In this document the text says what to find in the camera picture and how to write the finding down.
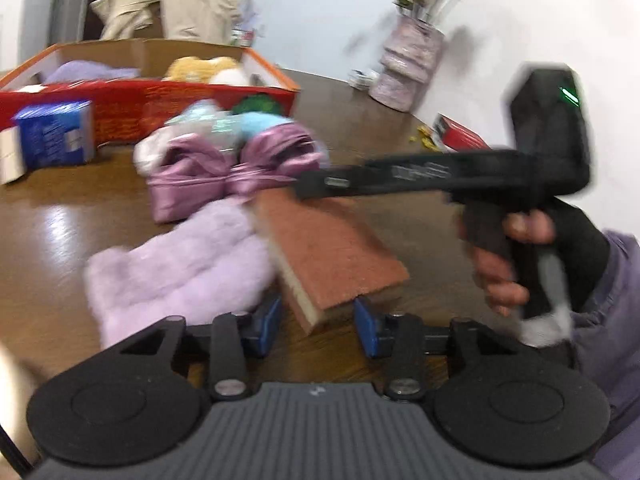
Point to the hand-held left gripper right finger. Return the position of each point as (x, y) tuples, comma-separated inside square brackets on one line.
[(365, 325)]

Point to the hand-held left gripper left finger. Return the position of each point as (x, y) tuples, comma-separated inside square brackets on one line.
[(267, 321)]

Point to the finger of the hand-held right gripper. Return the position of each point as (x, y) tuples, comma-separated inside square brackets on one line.
[(325, 182)]

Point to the red-brown scouring sponge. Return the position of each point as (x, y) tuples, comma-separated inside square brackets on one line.
[(330, 245)]

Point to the lilac fluffy cloth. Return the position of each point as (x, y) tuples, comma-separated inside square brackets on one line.
[(185, 270)]

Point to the orange cardboard box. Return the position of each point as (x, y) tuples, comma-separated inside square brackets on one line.
[(125, 107)]

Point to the blue tissue packet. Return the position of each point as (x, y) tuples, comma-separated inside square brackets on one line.
[(52, 135)]

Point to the person's right forearm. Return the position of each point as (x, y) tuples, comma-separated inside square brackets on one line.
[(610, 320)]

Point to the green soft item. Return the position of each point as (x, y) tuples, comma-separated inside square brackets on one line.
[(257, 105)]

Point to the person's right hand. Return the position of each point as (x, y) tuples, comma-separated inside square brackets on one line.
[(500, 280)]

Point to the light blue cloth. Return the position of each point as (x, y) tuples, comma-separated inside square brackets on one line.
[(262, 122)]

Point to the red flat box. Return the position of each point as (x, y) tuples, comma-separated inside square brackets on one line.
[(457, 136)]

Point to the yellow wrappers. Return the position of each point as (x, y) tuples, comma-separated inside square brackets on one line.
[(424, 137)]

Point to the small white cup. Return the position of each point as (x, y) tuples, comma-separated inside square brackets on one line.
[(362, 79)]

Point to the shiny purple padded jacket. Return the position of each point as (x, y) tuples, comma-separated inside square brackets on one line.
[(200, 180)]

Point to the pale patterned cloth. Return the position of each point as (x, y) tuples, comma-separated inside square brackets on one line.
[(207, 122)]

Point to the pink marbled vase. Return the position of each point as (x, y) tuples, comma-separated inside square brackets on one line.
[(407, 67)]

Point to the white plush toy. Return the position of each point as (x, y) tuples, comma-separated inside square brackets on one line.
[(230, 77)]

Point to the yellow plush toy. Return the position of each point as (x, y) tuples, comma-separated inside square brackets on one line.
[(192, 67)]

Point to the white pink cloth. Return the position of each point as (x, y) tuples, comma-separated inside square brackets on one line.
[(149, 152)]

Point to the beige coat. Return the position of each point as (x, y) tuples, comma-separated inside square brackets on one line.
[(190, 10)]

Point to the lavender towel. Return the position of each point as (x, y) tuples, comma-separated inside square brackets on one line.
[(85, 70)]

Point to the small white box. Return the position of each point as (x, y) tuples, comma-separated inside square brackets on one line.
[(9, 157)]

